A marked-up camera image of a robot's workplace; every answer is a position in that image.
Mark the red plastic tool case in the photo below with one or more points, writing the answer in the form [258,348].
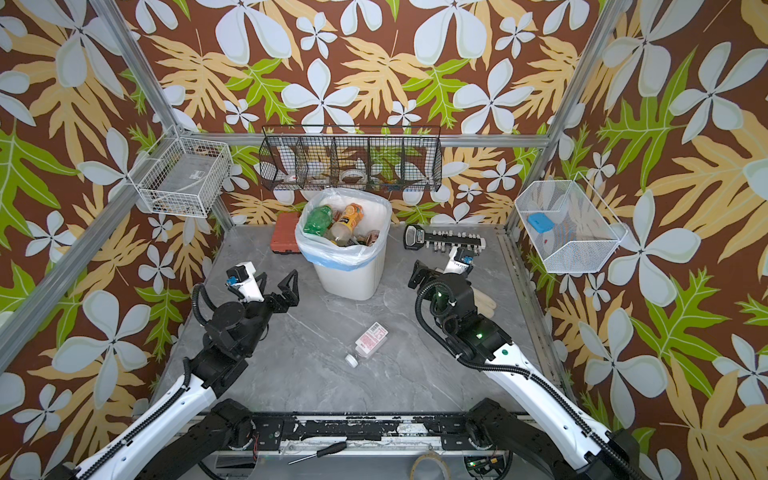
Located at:
[283,240]

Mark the tape roll front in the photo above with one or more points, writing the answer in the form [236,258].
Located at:
[430,466]

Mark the blue object in basket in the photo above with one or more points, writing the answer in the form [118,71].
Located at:
[540,222]

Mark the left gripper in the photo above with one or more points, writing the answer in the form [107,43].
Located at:
[289,299]

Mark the white wire basket left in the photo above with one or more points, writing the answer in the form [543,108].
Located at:
[181,175]

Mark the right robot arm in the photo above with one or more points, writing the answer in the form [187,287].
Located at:
[562,441]

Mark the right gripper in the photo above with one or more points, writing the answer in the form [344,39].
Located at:
[448,264]

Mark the pink label clear bottle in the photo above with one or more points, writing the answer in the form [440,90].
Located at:
[367,344]

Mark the black wire wall basket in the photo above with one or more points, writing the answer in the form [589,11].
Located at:
[311,157]

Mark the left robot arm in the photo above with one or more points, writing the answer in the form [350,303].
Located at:
[149,448]

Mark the white mesh basket right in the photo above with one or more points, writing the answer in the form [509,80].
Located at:
[587,231]

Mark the orange label juice bottle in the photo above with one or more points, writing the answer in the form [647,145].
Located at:
[342,231]

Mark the black handle screwdriver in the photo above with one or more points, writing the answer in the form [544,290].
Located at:
[326,451]

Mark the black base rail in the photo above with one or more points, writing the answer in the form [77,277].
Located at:
[451,431]

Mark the white plastic trash bin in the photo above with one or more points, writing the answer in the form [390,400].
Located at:
[359,284]

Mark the small green soda bottle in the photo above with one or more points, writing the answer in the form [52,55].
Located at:
[319,221]

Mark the socket set on rail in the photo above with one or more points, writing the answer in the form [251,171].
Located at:
[416,237]

